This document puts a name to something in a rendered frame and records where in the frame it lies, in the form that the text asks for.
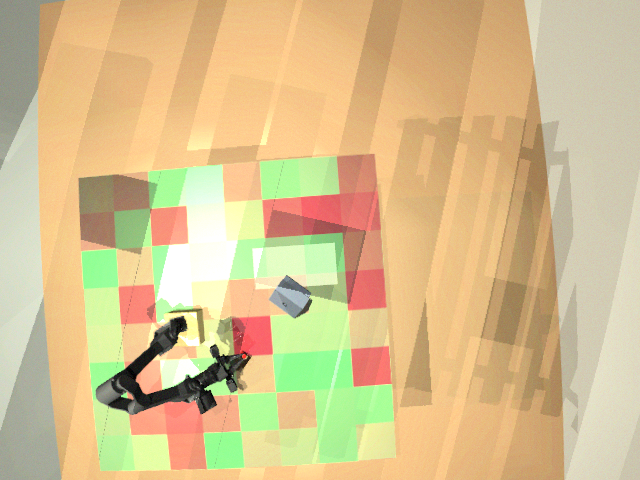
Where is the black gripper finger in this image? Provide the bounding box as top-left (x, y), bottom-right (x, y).
top-left (223, 353), bottom-right (243, 365)
top-left (229, 358), bottom-right (245, 377)

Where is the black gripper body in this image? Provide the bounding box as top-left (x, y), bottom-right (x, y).
top-left (202, 343), bottom-right (238, 393)

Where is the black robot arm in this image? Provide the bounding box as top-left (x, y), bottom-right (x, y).
top-left (95, 316), bottom-right (228, 415)

